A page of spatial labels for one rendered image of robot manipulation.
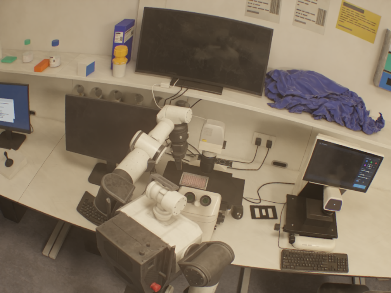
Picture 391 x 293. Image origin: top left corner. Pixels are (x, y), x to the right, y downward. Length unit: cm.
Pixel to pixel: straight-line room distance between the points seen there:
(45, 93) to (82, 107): 80
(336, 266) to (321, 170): 56
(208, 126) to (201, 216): 39
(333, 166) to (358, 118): 41
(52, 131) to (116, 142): 80
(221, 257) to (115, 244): 31
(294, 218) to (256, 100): 67
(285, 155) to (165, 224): 138
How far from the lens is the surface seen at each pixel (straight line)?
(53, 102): 263
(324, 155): 178
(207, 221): 169
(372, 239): 228
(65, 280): 257
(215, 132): 165
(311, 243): 196
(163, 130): 154
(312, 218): 192
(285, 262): 186
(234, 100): 196
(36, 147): 244
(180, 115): 161
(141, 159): 140
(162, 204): 110
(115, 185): 126
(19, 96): 223
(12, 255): 278
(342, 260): 201
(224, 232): 192
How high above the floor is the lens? 216
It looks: 36 degrees down
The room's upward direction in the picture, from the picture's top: 9 degrees clockwise
